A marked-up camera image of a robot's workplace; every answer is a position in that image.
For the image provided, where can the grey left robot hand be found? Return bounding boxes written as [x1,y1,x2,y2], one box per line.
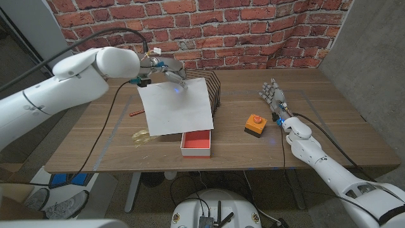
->
[139,56,189,90]

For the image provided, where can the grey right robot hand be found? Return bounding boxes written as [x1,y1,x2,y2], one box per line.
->
[258,78,294,124]

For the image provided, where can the white paper file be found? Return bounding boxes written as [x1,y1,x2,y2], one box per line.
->
[137,77,215,137]

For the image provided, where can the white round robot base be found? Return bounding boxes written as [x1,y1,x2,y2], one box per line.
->
[170,189,263,228]

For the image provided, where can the orange emergency stop button box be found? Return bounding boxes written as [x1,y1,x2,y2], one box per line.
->
[244,113,268,138]

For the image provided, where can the gold plastic wrap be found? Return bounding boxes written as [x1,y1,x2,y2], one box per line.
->
[131,129,161,148]

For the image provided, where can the white box red inside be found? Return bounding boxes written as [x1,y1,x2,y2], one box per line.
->
[180,129,212,159]

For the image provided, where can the tan cardboard box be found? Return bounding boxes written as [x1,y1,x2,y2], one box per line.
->
[0,183,35,203]

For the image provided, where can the printed red brick backdrop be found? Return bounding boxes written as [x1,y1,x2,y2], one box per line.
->
[46,0,354,92]

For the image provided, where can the grey table leg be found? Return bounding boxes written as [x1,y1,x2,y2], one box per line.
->
[286,168,307,211]

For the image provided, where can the dark round floor object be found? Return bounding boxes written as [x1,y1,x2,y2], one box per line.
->
[140,172,165,188]

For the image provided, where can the black floor plug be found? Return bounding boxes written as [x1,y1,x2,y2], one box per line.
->
[268,217,290,228]

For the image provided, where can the white table leg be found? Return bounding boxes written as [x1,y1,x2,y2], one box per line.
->
[124,172,142,213]

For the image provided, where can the black router with antennas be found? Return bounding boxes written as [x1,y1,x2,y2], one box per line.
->
[198,200,235,228]

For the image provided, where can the white floor mat blue shapes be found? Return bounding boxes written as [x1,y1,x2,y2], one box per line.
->
[28,166,118,220]

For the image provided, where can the grey sneaker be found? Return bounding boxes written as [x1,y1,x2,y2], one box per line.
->
[23,187,51,212]
[42,189,90,220]

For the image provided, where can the brown trouser leg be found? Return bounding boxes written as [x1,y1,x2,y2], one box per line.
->
[0,194,45,221]

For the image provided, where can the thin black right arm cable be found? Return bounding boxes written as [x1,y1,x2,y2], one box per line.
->
[277,125,380,224]

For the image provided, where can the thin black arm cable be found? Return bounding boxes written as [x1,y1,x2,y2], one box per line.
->
[0,80,132,187]
[277,125,380,224]

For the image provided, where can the black wire file holder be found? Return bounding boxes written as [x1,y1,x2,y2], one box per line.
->
[185,69,221,118]

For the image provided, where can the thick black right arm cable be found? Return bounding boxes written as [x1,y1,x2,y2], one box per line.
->
[292,112,377,183]

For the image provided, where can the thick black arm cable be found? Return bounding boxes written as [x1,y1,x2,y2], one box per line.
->
[0,27,150,93]
[292,112,377,183]

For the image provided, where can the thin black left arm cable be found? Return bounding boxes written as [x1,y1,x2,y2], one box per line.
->
[0,80,132,187]

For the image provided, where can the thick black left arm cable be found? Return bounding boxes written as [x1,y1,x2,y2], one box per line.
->
[0,27,150,93]

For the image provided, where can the white floor cable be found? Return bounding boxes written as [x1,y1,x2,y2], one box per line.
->
[242,170,281,225]

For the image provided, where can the black floor cable loop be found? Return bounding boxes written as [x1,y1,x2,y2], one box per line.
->
[169,174,212,210]

